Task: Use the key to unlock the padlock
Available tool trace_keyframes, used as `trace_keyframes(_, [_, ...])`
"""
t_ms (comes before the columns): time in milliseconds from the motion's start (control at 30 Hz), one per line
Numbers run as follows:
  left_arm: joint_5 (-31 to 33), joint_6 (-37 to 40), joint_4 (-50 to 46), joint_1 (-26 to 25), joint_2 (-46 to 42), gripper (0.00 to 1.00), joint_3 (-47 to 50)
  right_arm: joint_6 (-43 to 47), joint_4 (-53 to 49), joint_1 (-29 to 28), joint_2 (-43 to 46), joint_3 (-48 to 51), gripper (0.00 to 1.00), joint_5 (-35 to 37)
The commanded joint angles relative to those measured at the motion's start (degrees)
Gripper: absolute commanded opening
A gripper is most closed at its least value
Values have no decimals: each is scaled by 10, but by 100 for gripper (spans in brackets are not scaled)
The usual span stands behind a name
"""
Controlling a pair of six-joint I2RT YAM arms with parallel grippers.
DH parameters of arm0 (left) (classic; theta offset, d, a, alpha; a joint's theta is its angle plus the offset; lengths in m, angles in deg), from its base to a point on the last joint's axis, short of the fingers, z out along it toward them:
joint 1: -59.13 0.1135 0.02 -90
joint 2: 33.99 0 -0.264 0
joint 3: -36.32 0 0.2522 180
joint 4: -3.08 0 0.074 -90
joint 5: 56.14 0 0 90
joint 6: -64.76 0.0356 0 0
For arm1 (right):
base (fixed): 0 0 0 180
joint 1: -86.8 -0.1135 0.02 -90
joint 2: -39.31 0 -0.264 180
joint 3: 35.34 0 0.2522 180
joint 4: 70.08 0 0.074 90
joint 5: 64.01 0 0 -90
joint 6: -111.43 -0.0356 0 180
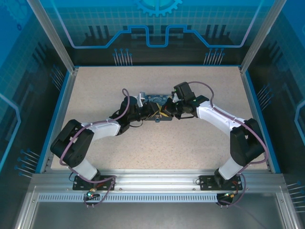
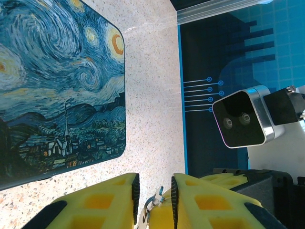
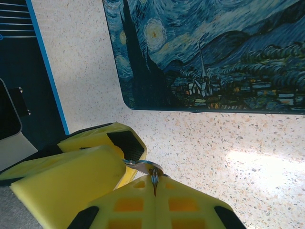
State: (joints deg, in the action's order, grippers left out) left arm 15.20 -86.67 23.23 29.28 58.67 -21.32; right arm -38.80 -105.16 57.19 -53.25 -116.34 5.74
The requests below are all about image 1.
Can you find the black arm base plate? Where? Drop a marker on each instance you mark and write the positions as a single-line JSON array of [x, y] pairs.
[[81, 183], [206, 182]]

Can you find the aluminium corner post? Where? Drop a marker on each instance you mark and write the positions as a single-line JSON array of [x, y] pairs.
[[54, 35], [259, 35]]

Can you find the steel bottom panel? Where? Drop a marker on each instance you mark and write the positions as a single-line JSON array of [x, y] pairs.
[[152, 214]]

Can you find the blue starry night box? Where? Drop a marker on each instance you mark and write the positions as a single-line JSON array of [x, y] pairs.
[[158, 99]]

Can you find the small connector circuit board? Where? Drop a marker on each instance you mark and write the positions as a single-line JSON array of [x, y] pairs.
[[90, 194], [228, 195]]

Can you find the aluminium side rail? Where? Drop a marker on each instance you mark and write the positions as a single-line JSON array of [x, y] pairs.
[[68, 95], [250, 95]]

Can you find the aluminium front rail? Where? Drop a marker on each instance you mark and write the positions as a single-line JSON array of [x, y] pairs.
[[157, 179]]

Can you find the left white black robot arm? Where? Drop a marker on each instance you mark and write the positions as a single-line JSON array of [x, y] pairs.
[[107, 127]]

